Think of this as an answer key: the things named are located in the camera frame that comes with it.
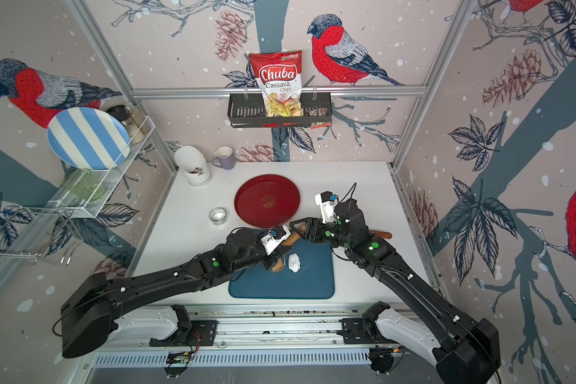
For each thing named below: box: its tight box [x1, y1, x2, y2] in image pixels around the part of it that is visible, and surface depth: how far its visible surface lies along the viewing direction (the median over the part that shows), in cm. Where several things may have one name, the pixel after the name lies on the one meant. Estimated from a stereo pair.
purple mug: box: [211, 145, 235, 171], surface depth 119 cm
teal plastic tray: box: [228, 237, 336, 300], surface depth 85 cm
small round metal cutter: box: [208, 207, 228, 226], surface depth 103 cm
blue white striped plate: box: [47, 107, 132, 172], surface depth 74 cm
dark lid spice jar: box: [105, 104, 132, 127], surface depth 81 cm
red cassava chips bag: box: [248, 50, 304, 117], surface depth 83 cm
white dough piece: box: [288, 252, 301, 273], surface depth 87 cm
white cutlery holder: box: [174, 145, 211, 186], surface depth 111 cm
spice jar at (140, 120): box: [129, 107, 151, 135], surface depth 87 cm
